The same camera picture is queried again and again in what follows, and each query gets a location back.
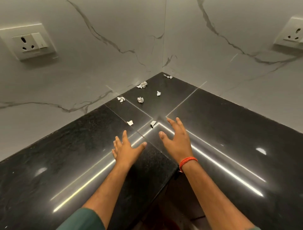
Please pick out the person's left forearm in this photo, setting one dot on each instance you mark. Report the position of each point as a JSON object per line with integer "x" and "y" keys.
{"x": 106, "y": 194}

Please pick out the person's left hand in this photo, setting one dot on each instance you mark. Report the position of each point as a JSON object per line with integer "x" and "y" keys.
{"x": 126, "y": 154}

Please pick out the white wall socket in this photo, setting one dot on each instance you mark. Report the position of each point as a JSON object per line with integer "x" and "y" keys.
{"x": 28, "y": 54}
{"x": 284, "y": 41}

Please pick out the person's right forearm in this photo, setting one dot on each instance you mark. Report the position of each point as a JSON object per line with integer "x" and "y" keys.
{"x": 213, "y": 201}

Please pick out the green shirt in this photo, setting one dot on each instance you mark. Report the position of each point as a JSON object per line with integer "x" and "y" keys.
{"x": 82, "y": 220}

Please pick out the person's right hand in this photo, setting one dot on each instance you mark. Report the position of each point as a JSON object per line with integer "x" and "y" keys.
{"x": 180, "y": 147}

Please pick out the white paper scraps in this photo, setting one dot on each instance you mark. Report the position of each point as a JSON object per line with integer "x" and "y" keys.
{"x": 142, "y": 84}

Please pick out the orange thread wristband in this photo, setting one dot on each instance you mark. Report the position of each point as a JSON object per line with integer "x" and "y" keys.
{"x": 188, "y": 160}

